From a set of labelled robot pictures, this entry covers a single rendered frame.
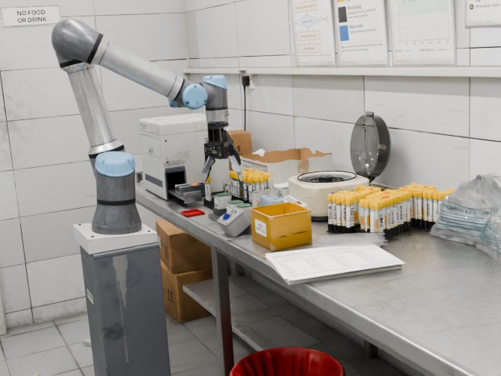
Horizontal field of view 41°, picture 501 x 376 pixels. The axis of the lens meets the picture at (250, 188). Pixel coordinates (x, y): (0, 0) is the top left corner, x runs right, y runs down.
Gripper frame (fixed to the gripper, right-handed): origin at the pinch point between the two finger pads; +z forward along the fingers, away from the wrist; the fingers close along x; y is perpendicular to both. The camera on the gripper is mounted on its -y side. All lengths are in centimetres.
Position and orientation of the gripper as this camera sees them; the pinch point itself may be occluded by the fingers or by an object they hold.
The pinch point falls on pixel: (224, 180)
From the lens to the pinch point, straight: 229.2
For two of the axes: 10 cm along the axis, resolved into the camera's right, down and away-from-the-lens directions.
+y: -2.9, 2.1, -9.3
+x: 9.5, 0.1, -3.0
